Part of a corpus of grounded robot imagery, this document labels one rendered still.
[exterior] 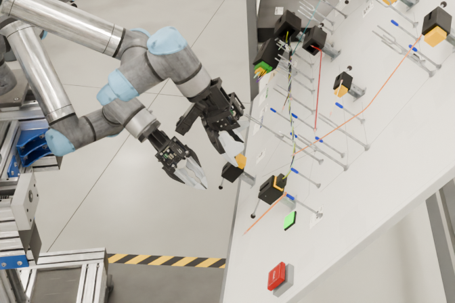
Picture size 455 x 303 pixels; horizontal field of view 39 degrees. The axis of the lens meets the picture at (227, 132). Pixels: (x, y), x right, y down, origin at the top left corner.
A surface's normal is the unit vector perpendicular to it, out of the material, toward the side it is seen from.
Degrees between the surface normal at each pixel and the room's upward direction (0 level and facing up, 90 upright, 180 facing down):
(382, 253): 0
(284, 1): 0
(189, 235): 0
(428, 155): 52
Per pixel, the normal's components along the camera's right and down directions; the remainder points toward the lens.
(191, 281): -0.06, -0.82
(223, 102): -0.18, 0.64
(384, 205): -0.82, -0.51
